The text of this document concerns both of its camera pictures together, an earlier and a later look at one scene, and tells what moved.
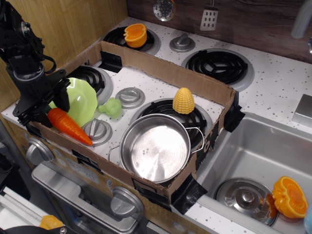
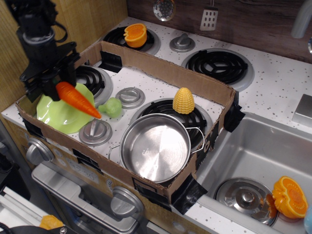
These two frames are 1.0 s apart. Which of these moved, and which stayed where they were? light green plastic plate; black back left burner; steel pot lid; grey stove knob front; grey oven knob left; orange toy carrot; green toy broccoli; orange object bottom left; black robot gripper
Moved: orange toy carrot; black robot gripper; light green plastic plate
Stayed: grey oven knob left; green toy broccoli; orange object bottom left; steel pot lid; grey stove knob front; black back left burner
